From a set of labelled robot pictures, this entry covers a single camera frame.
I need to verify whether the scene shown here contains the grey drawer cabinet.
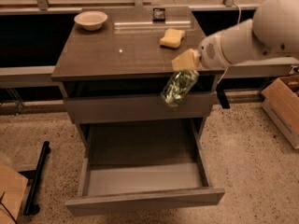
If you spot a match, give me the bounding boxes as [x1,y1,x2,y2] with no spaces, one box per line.
[50,6,226,217]

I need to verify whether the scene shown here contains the black bracket on cabinet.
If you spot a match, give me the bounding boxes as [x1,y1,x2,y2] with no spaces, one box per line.
[217,90,230,109]

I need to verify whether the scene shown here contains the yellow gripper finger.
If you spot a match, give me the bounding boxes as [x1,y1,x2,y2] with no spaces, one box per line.
[171,49,201,71]

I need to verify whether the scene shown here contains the wooden board left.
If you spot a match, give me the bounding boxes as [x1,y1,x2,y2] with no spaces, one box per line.
[0,161,28,224]

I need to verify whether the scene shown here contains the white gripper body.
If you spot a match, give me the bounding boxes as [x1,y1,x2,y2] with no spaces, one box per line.
[198,32,231,69]

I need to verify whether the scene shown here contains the closed top drawer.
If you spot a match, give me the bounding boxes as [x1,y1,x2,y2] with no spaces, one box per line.
[64,91,216,124]

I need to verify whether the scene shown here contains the open middle drawer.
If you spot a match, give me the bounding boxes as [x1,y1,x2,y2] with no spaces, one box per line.
[65,119,224,217]

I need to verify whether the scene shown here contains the green soda can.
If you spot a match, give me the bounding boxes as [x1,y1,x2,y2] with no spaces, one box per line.
[161,70,199,107]

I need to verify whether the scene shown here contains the white ceramic bowl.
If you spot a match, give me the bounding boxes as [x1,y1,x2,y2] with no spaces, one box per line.
[74,11,107,31]

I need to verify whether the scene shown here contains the black bar on floor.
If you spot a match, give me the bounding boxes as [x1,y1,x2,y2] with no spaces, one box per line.
[23,141,50,216]

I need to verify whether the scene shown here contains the cardboard box right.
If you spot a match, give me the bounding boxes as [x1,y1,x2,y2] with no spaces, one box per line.
[262,75,299,149]

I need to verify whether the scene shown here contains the yellow sponge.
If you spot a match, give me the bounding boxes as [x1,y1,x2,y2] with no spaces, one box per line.
[160,29,185,49]

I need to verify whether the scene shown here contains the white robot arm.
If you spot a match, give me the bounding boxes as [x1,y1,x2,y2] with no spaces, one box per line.
[172,0,299,71]

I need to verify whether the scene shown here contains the small black square device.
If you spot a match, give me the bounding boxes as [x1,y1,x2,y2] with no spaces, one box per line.
[153,7,165,21]

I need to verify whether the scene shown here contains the white cable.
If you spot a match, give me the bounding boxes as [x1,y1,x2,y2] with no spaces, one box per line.
[216,3,243,86]

